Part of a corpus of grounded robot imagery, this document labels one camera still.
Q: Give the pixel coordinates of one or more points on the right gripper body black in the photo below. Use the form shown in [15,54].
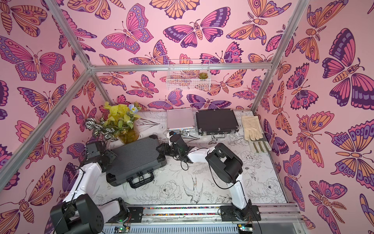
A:
[168,149]

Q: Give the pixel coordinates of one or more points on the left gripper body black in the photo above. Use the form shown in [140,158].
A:
[111,156]

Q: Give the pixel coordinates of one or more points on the striped leaf artificial plant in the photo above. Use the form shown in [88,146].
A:
[100,129]

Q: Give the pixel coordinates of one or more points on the small silver poker case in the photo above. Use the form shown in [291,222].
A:
[181,121]

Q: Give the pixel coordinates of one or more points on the large black poker case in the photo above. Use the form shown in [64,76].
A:
[136,162]

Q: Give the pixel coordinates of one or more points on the yellow green artificial plant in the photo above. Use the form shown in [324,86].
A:
[119,122]

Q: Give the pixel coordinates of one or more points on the medium black poker case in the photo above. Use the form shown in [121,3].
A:
[216,121]

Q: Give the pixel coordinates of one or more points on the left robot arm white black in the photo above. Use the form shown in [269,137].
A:
[78,214]

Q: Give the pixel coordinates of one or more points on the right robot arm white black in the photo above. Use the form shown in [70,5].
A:
[221,161]

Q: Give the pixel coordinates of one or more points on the cream work glove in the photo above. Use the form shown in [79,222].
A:
[253,133]

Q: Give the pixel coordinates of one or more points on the small succulent plant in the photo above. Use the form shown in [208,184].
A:
[203,76]

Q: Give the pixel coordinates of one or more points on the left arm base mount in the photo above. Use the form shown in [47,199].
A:
[133,215]

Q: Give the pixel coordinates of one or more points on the white wire basket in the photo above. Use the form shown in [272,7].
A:
[183,74]

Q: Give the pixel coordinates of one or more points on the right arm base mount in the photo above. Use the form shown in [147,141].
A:
[232,213]

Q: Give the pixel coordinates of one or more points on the aluminium rail front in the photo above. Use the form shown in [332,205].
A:
[189,219]

